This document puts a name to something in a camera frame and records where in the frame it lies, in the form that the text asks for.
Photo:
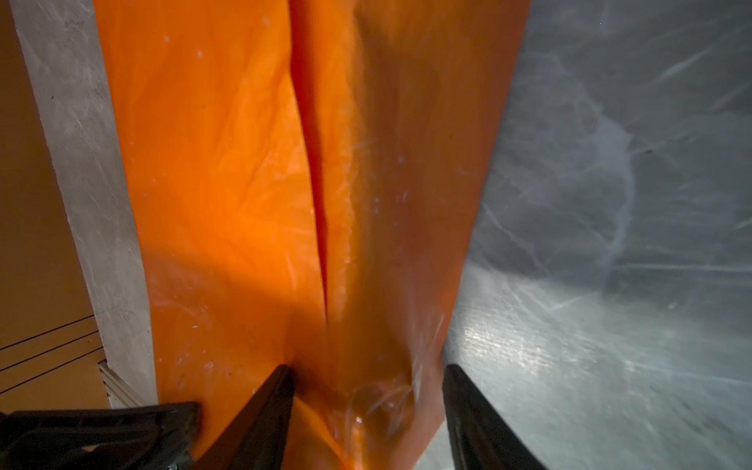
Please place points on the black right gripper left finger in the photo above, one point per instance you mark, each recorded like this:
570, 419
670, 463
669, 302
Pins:
256, 438

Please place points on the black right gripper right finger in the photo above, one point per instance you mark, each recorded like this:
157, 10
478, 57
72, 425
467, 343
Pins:
479, 438

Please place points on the yellow wrapping paper sheet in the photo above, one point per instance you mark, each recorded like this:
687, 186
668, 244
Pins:
305, 177

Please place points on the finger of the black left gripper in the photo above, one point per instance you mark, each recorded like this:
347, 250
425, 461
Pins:
138, 438

